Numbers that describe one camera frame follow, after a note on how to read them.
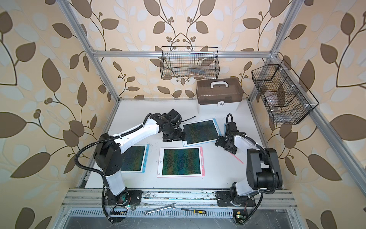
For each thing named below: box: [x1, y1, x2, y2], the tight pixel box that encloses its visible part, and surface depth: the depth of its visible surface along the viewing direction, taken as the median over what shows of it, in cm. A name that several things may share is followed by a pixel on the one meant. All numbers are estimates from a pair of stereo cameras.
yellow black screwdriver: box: [181, 208, 207, 215], surface depth 72 cm
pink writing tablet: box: [156, 146, 206, 178], surface depth 88 cm
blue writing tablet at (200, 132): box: [182, 118, 223, 147], surface depth 102 cm
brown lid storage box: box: [195, 77, 244, 115], surface depth 104 cm
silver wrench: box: [143, 202, 177, 215], surface depth 72 cm
